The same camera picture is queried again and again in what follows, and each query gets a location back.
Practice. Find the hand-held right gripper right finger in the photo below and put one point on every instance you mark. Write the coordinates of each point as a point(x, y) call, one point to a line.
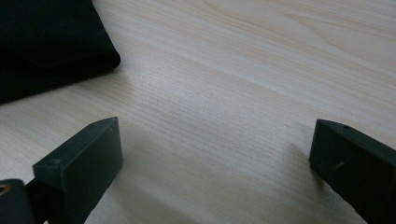
point(358, 165)

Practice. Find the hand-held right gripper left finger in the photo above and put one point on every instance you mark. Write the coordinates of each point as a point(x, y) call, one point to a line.
point(81, 161)

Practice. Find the black t-shirt with print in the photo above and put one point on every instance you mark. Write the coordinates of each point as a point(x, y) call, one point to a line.
point(46, 40)

